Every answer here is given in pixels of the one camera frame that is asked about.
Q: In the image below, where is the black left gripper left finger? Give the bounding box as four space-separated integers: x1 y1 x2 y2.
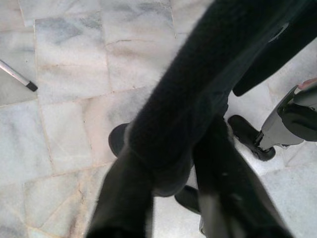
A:
86 148 154 238

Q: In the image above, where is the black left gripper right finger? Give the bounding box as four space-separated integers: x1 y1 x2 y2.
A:
194 116 294 238

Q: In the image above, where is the black fonemax print T-shirt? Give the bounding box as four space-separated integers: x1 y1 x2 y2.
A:
127 0 317 198

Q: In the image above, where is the left robot leg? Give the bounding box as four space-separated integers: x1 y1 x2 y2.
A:
108 123 202 215

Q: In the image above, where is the person's bare foot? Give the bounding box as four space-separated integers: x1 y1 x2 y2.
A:
297 77 317 91

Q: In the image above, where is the silver metal clothes rack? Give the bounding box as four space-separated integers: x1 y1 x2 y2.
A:
0 59 38 92

